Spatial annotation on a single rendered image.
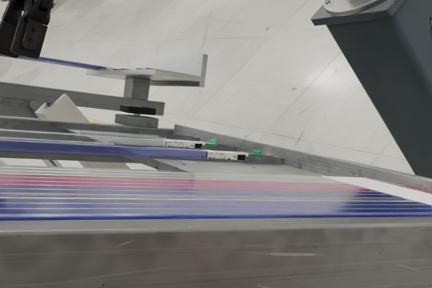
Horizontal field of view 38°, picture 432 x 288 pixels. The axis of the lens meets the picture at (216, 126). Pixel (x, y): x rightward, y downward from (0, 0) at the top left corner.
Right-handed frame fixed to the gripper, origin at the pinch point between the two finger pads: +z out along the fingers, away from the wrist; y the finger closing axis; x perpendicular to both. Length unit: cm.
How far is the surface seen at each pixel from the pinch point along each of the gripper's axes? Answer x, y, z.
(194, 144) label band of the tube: 26.8, 0.8, 5.7
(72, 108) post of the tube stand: 23.2, -42.7, 5.1
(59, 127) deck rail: 13.9, -19.0, 8.5
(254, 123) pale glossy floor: 129, -132, -9
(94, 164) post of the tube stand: 31, -42, 15
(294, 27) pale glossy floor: 163, -169, -62
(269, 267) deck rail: 5, 49, 11
